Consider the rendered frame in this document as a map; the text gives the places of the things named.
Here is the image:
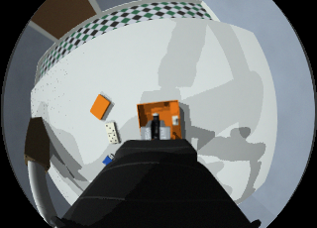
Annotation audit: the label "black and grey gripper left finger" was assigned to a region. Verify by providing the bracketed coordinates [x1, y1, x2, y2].
[141, 120, 154, 140]

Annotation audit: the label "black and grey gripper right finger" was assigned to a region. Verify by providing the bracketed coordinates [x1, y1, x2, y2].
[158, 120, 170, 140]

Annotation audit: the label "white domino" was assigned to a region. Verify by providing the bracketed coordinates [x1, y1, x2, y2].
[105, 122, 119, 144]

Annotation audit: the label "orange square pad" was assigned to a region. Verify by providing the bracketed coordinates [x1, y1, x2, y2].
[90, 94, 111, 120]

